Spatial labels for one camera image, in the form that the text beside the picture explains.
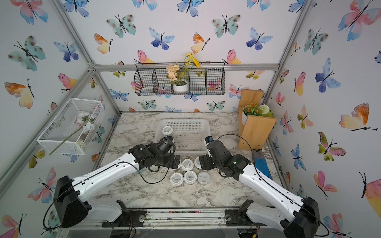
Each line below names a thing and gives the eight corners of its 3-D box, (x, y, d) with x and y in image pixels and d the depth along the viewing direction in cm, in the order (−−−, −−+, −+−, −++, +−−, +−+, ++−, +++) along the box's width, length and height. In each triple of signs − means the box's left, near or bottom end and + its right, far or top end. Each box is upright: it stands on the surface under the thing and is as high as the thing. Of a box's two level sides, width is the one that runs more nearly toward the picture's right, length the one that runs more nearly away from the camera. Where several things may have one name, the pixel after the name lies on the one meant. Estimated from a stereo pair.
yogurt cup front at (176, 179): (171, 188, 85) (169, 183, 79) (172, 177, 89) (170, 172, 84) (183, 188, 85) (182, 183, 79) (184, 177, 89) (183, 172, 83)
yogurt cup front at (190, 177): (184, 186, 86) (183, 182, 80) (185, 176, 90) (184, 170, 84) (197, 186, 86) (197, 182, 80) (197, 176, 90) (197, 170, 84)
